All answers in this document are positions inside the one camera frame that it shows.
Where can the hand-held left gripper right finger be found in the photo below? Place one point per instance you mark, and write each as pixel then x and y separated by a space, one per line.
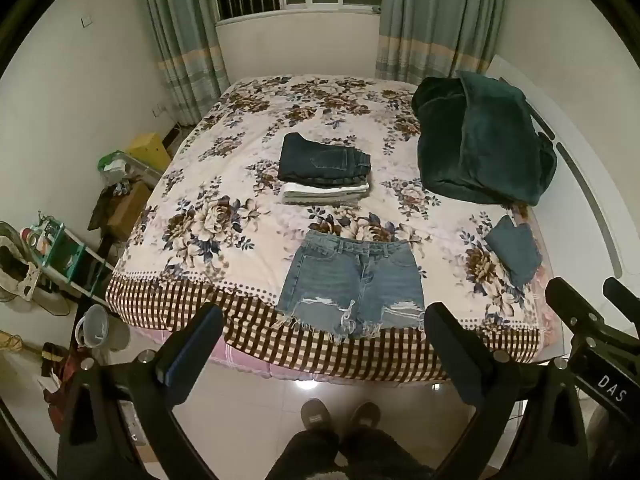
pixel 442 342

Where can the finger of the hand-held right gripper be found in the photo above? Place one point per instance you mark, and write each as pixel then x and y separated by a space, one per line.
pixel 622 295
pixel 570 302

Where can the dark green plush blanket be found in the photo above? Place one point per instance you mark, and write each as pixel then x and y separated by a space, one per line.
pixel 480 145

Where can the ripped light denim shorts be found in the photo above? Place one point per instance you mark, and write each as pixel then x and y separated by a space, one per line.
pixel 350 280

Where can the folded white pants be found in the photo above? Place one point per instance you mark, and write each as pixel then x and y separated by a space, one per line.
pixel 325 194

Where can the grey plastic bucket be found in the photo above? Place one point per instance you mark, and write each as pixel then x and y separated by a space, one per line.
pixel 102 330

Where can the green curtain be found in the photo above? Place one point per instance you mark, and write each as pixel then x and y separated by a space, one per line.
pixel 440 20
pixel 187 40

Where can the brown cardboard box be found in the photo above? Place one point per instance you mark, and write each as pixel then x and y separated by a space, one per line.
pixel 127 207

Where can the red bag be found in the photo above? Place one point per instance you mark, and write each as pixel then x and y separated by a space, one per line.
pixel 62 375

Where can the broom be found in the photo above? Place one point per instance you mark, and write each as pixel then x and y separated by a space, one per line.
pixel 20 344

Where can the green plastic bag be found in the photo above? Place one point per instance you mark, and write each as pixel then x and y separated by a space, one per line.
pixel 112 160

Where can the person's left leg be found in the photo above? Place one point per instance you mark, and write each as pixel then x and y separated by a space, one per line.
pixel 305 455

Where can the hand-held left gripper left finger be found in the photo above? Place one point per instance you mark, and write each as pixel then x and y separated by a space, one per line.
pixel 186 355

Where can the folded dark jeans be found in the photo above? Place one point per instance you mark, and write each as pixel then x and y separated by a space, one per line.
pixel 320 160

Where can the grey slipper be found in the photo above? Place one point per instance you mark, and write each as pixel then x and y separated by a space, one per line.
pixel 319 415
pixel 366 416

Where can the floral bedspread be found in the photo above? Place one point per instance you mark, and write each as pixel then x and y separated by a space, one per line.
pixel 240 210

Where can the white wall socket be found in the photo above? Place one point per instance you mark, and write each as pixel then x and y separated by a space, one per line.
pixel 87 21

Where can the folded blue denim pants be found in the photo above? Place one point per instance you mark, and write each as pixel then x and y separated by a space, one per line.
pixel 515 252

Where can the white bed headboard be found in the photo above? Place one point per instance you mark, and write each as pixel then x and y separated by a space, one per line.
pixel 585 170

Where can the teal storage rack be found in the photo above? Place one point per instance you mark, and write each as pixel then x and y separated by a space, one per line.
pixel 65 255

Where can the yellow box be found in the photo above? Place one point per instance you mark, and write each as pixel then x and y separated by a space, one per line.
pixel 147 152

